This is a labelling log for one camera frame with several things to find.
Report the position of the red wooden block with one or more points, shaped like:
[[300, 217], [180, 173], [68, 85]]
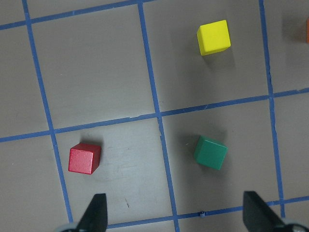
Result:
[[84, 158]]

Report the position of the yellow wooden block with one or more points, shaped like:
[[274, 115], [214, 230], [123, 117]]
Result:
[[213, 37]]

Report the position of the green wooden block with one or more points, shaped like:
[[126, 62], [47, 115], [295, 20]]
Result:
[[210, 153]]

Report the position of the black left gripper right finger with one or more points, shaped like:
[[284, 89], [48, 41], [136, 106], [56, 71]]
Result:
[[259, 217]]

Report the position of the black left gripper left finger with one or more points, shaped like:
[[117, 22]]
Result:
[[95, 216]]

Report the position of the orange wooden block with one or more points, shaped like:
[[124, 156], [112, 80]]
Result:
[[307, 31]]

